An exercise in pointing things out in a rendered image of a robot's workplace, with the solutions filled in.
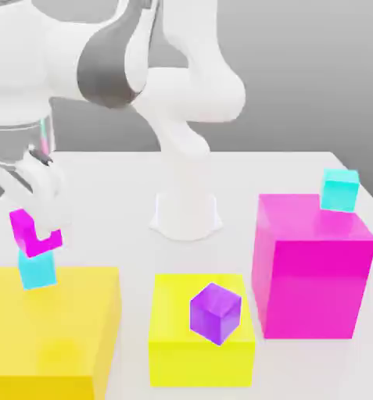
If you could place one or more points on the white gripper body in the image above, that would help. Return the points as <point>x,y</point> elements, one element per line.
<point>32,184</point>

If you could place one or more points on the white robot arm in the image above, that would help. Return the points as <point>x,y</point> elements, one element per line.
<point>186,100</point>

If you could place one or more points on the small cyan cube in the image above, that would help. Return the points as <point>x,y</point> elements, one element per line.
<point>37,272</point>
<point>339,190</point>

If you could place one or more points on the small purple cube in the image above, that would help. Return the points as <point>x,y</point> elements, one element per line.
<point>215,314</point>

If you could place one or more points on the large orange-yellow box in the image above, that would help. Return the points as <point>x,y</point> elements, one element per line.
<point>48,334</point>

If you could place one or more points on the large yellow box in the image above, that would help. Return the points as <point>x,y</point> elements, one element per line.
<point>201,359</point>

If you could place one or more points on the large magenta box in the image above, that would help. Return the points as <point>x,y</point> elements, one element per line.
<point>311,275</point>

